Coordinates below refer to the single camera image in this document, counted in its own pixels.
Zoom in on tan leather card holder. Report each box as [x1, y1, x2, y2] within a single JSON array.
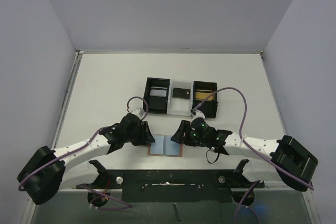
[[148, 135, 183, 157]]

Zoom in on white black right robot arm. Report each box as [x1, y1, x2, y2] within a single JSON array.
[[171, 118, 318, 191]]

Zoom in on black card in bin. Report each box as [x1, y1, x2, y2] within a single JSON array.
[[172, 87, 191, 100]]

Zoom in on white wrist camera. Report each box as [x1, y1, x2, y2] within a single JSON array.
[[191, 109, 205, 120], [130, 108, 146, 120]]

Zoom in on silver card in bin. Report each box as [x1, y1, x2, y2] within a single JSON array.
[[150, 87, 168, 97]]

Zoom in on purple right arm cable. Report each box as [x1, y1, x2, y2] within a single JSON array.
[[191, 86, 314, 224]]

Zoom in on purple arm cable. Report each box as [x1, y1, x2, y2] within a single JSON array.
[[17, 96, 149, 211], [191, 86, 314, 224]]

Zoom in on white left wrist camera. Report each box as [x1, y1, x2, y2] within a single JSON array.
[[130, 108, 146, 120]]

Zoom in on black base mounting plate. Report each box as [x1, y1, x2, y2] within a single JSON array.
[[85, 169, 252, 202]]

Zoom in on black bin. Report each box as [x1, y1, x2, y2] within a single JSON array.
[[192, 81, 218, 119], [143, 77, 170, 114]]

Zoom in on white bin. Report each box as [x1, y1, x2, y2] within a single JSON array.
[[167, 79, 193, 117]]

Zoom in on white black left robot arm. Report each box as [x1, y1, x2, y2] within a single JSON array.
[[17, 113, 155, 205]]

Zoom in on gold card in bin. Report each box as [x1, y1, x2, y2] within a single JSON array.
[[195, 90, 214, 101]]

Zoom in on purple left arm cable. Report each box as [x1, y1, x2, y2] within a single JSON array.
[[17, 96, 149, 211]]

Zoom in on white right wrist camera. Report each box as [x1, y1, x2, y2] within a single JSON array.
[[191, 109, 205, 120]]

